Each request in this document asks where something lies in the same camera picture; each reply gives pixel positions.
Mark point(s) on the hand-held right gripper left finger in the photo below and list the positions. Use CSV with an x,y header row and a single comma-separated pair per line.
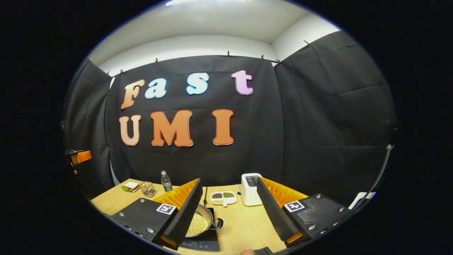
x,y
189,212

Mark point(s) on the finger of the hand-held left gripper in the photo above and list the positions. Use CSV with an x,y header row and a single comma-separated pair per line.
x,y
83,156

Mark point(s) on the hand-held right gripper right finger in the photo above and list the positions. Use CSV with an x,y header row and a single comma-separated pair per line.
x,y
274,212

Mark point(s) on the pile of yellow soybeans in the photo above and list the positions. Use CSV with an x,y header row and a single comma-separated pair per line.
x,y
197,225

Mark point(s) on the stainless steel pot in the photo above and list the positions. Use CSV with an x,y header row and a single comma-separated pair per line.
x,y
208,216

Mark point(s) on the black induction cooktop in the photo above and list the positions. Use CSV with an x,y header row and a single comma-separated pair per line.
x,y
207,241

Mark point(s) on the white toaster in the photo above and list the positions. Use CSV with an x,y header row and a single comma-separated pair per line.
x,y
248,194

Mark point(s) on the white divided bean dish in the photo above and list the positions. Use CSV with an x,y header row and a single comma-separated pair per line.
x,y
223,198

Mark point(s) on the clear plastic water bottle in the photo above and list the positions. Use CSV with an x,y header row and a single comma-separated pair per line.
x,y
166,182

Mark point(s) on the lettuce sandwich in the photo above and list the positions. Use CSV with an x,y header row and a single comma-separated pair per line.
x,y
130,186

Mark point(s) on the black backdrop cloth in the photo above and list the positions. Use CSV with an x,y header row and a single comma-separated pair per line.
x,y
318,124

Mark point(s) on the long ceiling light panel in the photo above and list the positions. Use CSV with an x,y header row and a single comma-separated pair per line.
x,y
198,1

